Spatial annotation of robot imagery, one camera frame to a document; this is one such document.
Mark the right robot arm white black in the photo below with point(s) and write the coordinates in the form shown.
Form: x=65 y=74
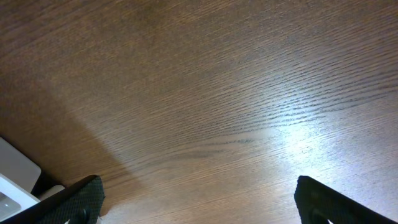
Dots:
x=23 y=172

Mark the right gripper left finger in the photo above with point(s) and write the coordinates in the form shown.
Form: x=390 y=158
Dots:
x=78 y=203

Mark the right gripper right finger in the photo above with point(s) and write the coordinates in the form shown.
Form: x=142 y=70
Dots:
x=317 y=203

